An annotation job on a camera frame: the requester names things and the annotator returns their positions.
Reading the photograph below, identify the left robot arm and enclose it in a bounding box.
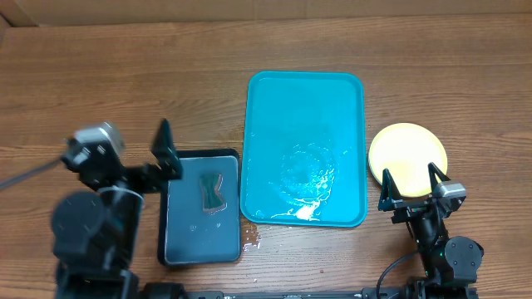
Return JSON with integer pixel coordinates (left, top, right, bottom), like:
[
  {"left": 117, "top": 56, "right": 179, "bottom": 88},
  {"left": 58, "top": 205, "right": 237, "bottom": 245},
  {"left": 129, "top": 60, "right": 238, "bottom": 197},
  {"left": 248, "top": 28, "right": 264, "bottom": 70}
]
[{"left": 51, "top": 120, "right": 187, "bottom": 299}]

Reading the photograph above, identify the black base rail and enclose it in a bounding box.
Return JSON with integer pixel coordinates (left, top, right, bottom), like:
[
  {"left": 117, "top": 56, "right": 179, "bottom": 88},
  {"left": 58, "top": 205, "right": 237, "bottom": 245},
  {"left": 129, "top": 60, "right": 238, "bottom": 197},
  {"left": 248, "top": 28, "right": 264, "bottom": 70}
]
[{"left": 139, "top": 282, "right": 479, "bottom": 299}]

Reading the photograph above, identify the green scrubbing sponge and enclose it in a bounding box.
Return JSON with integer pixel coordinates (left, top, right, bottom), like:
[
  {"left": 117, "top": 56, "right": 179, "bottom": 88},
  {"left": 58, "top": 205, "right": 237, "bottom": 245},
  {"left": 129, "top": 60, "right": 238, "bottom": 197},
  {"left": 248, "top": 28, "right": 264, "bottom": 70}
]
[{"left": 199, "top": 173, "right": 226, "bottom": 213}]

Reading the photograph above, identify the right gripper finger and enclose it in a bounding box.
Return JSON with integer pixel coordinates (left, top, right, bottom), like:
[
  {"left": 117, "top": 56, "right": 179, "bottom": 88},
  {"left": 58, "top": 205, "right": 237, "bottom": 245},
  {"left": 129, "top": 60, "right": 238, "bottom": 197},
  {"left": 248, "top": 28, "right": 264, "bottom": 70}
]
[
  {"left": 378, "top": 169, "right": 403, "bottom": 210},
  {"left": 428, "top": 162, "right": 451, "bottom": 191}
]

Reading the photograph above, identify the black rectangular tray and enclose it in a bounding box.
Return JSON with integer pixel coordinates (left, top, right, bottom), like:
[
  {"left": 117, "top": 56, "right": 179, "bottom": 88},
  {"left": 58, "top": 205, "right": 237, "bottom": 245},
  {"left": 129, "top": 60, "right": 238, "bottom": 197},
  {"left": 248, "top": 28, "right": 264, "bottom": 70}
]
[{"left": 157, "top": 149, "right": 241, "bottom": 267}]

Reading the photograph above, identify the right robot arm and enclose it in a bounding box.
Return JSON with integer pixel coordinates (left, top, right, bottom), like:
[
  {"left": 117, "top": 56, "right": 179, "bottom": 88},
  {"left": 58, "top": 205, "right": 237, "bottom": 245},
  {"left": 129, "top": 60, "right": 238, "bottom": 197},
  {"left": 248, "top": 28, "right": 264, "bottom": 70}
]
[{"left": 370, "top": 163, "right": 484, "bottom": 299}]

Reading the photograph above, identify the teal plastic tray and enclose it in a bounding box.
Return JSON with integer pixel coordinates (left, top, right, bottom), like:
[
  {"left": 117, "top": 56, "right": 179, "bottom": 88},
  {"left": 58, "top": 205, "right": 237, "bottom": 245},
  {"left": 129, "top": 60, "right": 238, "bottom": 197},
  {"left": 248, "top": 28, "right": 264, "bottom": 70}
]
[{"left": 240, "top": 71, "right": 368, "bottom": 228}]

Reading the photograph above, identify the yellow-green plate top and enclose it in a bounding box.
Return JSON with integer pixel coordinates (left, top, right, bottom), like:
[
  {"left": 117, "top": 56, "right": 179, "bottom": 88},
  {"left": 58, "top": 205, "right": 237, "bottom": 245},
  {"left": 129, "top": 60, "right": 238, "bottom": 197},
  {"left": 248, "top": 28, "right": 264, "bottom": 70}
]
[{"left": 367, "top": 123, "right": 448, "bottom": 198}]

